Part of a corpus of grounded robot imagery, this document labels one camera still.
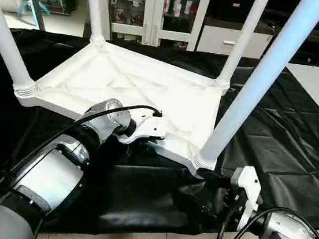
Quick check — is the white plastic table top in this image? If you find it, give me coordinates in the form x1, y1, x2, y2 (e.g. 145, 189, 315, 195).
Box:
7, 30, 235, 178

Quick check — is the black work mat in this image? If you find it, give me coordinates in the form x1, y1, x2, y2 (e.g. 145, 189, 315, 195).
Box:
0, 23, 319, 239

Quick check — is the white drawer unit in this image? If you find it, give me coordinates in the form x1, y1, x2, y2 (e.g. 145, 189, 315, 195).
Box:
196, 24, 274, 61

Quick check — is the white glass door cabinet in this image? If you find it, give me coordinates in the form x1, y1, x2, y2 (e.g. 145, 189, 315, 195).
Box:
98, 0, 213, 53

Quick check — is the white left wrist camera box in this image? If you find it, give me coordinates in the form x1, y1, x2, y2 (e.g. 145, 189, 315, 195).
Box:
118, 108, 170, 151

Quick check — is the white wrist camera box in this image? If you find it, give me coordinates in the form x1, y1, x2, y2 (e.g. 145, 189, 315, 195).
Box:
224, 164, 265, 235
118, 108, 170, 151

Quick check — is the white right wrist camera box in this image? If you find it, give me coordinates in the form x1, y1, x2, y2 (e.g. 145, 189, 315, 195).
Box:
224, 164, 265, 235

